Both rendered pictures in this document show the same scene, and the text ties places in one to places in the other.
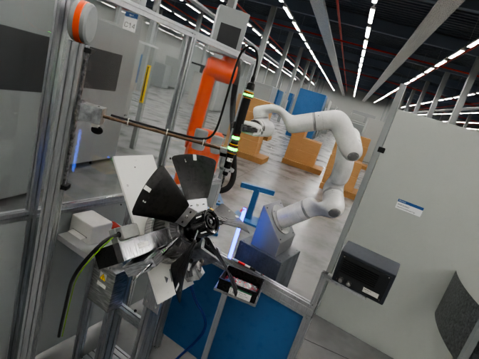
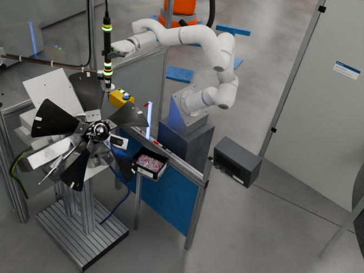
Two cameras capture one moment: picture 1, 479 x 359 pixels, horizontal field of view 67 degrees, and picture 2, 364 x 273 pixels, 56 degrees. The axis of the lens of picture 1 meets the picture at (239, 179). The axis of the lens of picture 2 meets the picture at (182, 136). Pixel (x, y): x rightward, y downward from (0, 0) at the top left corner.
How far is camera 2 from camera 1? 0.96 m
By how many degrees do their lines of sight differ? 28
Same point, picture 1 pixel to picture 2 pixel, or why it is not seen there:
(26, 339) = (14, 195)
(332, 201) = (220, 96)
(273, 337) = (183, 196)
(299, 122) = (167, 38)
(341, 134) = (206, 49)
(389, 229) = (326, 90)
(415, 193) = (353, 56)
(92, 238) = not seen: hidden behind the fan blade
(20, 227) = not seen: outside the picture
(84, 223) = (26, 123)
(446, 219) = not seen: outside the picture
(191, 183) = (86, 97)
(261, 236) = (174, 119)
